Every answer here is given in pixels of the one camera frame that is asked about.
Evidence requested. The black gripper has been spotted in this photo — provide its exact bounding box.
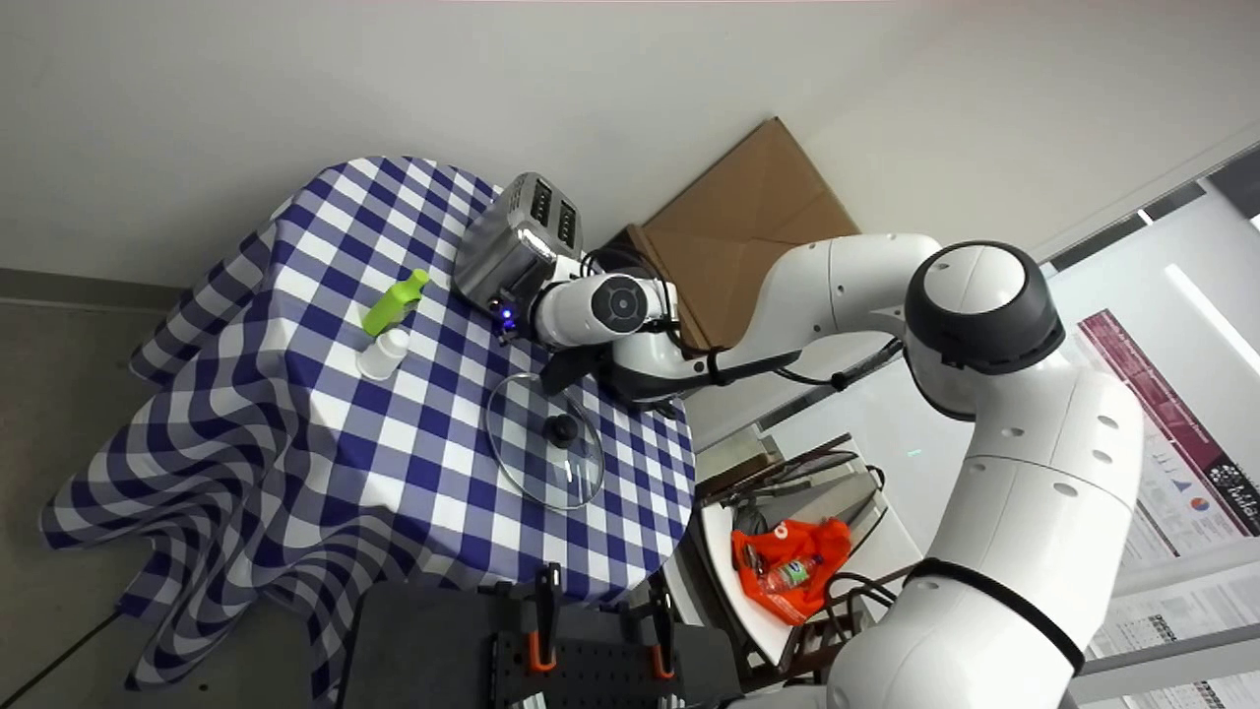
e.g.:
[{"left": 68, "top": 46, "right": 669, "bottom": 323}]
[{"left": 537, "top": 347, "right": 604, "bottom": 394}]

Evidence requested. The green bottle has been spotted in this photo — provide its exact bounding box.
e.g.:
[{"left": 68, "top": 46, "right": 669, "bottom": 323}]
[{"left": 363, "top": 272, "right": 428, "bottom": 339}]

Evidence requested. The glass pot lid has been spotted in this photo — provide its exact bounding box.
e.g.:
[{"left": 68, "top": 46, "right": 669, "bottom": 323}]
[{"left": 480, "top": 375, "right": 604, "bottom": 511}]

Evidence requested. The blue white checkered tablecloth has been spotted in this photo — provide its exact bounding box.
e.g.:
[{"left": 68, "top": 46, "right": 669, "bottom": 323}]
[{"left": 42, "top": 159, "right": 691, "bottom": 709}]

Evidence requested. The small white bottle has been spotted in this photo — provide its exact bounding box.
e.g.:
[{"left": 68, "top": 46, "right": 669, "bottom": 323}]
[{"left": 359, "top": 331, "right": 409, "bottom": 384}]

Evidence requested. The orange black spring clamp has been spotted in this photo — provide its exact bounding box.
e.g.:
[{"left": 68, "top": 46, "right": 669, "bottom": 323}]
[{"left": 526, "top": 564, "right": 558, "bottom": 673}]

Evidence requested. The orange plastic bag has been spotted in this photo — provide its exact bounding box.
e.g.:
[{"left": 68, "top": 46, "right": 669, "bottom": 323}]
[{"left": 733, "top": 522, "right": 854, "bottom": 628}]

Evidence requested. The brown cardboard box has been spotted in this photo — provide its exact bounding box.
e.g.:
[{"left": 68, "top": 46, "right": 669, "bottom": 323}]
[{"left": 628, "top": 120, "right": 857, "bottom": 352}]

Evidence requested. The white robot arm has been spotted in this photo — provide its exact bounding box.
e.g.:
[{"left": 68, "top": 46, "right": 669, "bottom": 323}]
[{"left": 531, "top": 234, "right": 1140, "bottom": 709}]

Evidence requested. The silver toaster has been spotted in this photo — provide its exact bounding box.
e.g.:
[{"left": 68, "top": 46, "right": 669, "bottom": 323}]
[{"left": 453, "top": 172, "right": 577, "bottom": 315}]

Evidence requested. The black perforated breadboard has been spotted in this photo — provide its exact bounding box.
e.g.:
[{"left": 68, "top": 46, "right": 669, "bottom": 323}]
[{"left": 333, "top": 585, "right": 741, "bottom": 709}]

